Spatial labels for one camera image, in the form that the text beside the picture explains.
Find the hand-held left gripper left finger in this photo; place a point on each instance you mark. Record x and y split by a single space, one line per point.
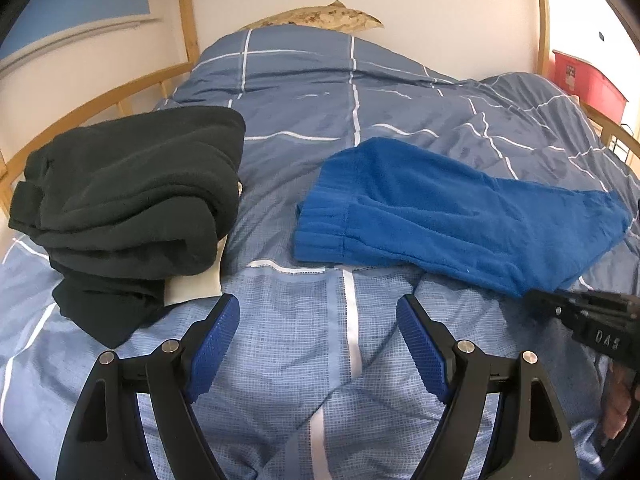
215 350

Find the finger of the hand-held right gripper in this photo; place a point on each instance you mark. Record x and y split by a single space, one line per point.
547 302

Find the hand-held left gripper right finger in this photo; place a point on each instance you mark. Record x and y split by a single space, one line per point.
422 350

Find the blue fleece pants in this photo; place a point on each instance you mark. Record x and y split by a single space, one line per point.
425 215

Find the person's right hand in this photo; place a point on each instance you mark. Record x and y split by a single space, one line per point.
622 405

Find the white folded cloth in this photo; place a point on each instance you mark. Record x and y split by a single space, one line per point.
197 285

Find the black folded fleece garments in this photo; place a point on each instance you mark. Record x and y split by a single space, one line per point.
130 195

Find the red storage box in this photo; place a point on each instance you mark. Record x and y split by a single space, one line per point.
585 80

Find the blue checked duvet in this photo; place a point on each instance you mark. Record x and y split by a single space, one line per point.
350 90

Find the beige patterned pillow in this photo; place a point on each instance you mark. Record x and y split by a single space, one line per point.
320 16

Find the wooden bunk bed frame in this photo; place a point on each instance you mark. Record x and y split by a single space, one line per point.
185 20

